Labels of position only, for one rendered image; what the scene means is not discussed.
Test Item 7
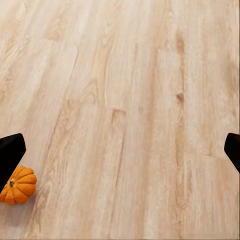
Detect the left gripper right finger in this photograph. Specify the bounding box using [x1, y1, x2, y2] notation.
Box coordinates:
[224, 133, 240, 173]

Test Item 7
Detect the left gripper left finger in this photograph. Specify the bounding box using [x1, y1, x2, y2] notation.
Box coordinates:
[0, 133, 26, 192]

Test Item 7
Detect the pumpkin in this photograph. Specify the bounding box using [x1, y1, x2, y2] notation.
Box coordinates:
[0, 165, 37, 206]

